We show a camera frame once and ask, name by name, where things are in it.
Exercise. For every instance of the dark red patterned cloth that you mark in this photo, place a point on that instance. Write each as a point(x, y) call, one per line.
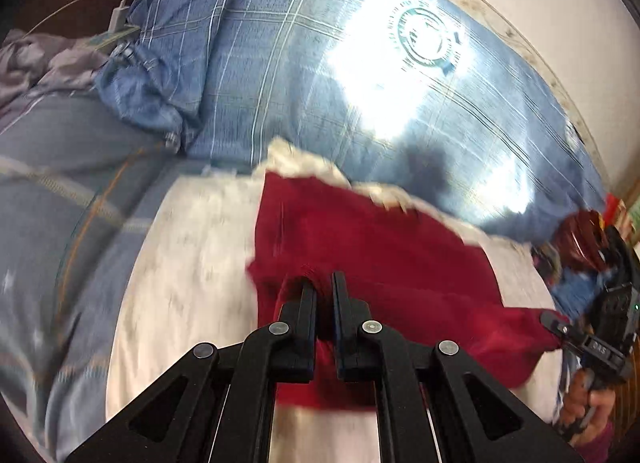
point(580, 243)

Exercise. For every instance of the red and green object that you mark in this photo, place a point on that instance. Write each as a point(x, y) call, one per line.
point(625, 215)

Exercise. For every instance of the grey crumpled cloth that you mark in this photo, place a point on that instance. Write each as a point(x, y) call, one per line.
point(40, 63)

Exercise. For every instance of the grey-blue striped bed sheet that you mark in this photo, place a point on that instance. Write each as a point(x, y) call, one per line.
point(50, 193)

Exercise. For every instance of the person's right hand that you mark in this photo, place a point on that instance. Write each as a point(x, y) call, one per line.
point(597, 403)

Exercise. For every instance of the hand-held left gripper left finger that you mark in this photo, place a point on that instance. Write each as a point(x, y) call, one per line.
point(304, 305)

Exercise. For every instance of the red fleece garment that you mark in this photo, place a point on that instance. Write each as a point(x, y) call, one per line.
point(375, 243)

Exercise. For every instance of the white charger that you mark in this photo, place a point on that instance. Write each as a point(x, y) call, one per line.
point(120, 18)

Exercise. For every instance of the green printed packet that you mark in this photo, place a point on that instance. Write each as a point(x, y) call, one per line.
point(107, 38)

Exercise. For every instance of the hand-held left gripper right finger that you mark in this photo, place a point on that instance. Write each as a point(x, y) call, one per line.
point(345, 313)

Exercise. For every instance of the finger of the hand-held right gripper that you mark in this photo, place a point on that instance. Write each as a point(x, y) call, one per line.
point(560, 325)

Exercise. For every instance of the cream floral cloth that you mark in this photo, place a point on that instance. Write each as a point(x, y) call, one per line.
point(190, 268)

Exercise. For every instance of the blue plaid quilt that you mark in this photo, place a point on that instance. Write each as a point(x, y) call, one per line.
point(280, 68)

